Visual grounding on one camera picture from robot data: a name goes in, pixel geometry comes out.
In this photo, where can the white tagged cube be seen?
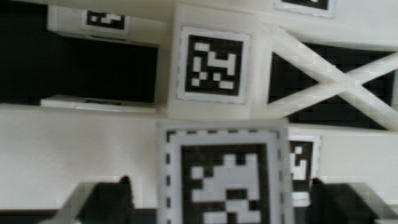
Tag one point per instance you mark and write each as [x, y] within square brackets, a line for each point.
[224, 180]

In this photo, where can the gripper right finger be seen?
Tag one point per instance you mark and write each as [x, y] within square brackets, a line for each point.
[347, 204]

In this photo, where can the white chair back frame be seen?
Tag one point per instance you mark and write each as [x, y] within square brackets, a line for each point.
[262, 60]

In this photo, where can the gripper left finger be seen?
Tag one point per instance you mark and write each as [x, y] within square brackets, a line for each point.
[98, 204]

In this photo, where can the white chair leg block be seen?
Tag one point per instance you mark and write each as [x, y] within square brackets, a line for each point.
[97, 25]
[86, 103]

